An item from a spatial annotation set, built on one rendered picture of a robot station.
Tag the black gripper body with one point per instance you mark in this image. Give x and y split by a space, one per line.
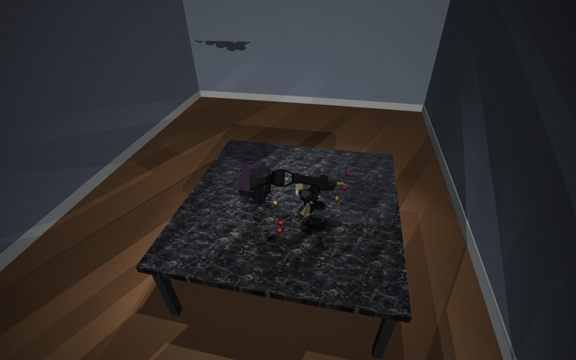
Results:
317 205

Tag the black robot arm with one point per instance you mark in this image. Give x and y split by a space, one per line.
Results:
277 178

